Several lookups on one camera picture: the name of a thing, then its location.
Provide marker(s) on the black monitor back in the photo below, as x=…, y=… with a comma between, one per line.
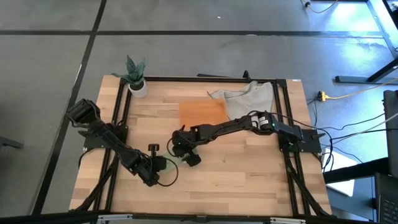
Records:
x=392, y=133

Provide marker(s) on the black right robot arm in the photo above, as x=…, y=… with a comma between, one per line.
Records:
x=227, y=127

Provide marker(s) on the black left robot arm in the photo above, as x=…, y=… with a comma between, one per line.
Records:
x=109, y=140

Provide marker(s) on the grey furniture foot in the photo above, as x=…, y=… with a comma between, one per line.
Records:
x=9, y=143

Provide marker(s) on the snake plant in white pot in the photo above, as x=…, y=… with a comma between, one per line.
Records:
x=138, y=90

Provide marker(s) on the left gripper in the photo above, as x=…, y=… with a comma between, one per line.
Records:
x=150, y=171

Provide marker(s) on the black desk leg frame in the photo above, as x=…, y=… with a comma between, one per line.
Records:
x=351, y=79

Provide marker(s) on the black crossbar with silver brackets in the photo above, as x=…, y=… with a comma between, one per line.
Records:
x=46, y=217

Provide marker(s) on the green microfiber towel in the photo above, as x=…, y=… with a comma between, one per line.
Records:
x=170, y=164

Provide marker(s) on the grey waffle microfiber towel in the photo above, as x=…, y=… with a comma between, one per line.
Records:
x=248, y=99

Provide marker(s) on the black laptop keyboard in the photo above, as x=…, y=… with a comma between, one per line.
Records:
x=388, y=211

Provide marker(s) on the black aluminium table frame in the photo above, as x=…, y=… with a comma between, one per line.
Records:
x=217, y=79

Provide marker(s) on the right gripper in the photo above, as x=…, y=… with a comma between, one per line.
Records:
x=185, y=144

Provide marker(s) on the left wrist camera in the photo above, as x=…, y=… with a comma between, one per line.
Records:
x=161, y=163

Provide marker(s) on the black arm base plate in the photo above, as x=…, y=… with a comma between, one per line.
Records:
x=312, y=143
x=122, y=133

